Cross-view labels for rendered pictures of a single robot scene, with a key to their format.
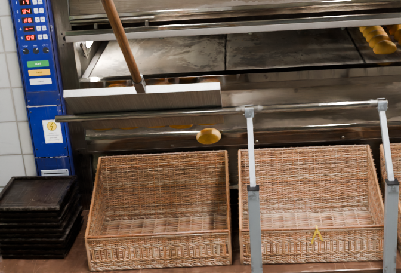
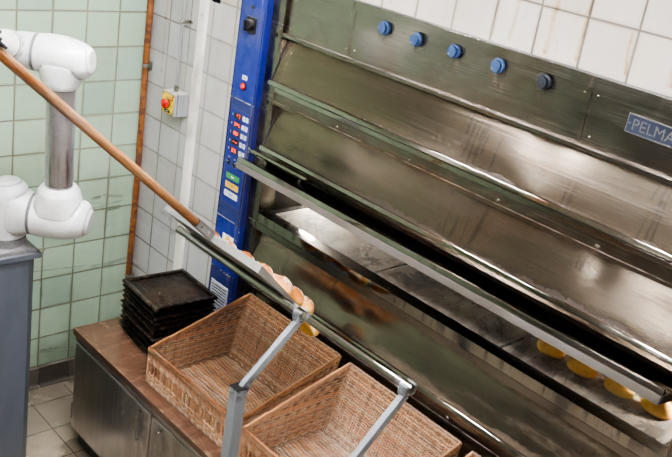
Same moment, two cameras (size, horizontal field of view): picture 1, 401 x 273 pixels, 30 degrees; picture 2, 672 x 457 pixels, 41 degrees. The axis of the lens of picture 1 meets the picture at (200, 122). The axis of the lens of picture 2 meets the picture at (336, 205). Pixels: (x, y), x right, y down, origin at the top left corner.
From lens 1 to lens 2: 2.05 m
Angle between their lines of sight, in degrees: 38
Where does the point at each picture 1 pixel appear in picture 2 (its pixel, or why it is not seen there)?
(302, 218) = not seen: outside the picture
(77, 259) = not seen: hidden behind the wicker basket
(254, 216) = (229, 416)
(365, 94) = (483, 382)
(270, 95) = (398, 323)
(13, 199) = (150, 284)
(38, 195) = (169, 292)
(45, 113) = (226, 226)
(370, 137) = (473, 437)
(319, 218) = not seen: outside the picture
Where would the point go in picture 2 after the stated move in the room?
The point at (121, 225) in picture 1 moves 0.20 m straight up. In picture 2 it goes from (227, 366) to (233, 323)
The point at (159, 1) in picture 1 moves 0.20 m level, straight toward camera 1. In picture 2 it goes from (329, 168) to (290, 176)
